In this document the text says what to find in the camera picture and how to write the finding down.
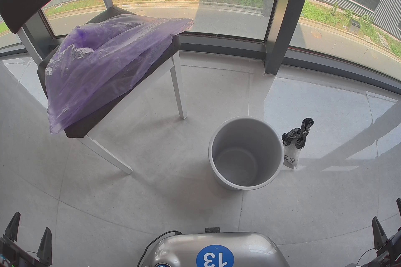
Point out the white trash bin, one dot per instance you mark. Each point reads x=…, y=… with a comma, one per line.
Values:
x=247, y=162

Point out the black plastic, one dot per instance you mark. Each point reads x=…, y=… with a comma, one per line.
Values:
x=296, y=136

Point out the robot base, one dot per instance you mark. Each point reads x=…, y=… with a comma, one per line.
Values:
x=188, y=250

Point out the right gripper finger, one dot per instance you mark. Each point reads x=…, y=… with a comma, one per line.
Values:
x=399, y=209
x=379, y=236

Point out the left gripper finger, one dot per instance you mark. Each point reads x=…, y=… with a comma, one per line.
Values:
x=14, y=228
x=46, y=247

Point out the white printed wrapper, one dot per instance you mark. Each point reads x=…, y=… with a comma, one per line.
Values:
x=291, y=157

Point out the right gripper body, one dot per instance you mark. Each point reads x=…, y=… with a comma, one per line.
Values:
x=391, y=254

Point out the purple plastic bag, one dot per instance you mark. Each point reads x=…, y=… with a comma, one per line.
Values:
x=103, y=71

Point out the window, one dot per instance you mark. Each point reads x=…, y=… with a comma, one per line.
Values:
x=282, y=40

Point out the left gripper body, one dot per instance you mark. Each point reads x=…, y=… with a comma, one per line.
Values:
x=18, y=259

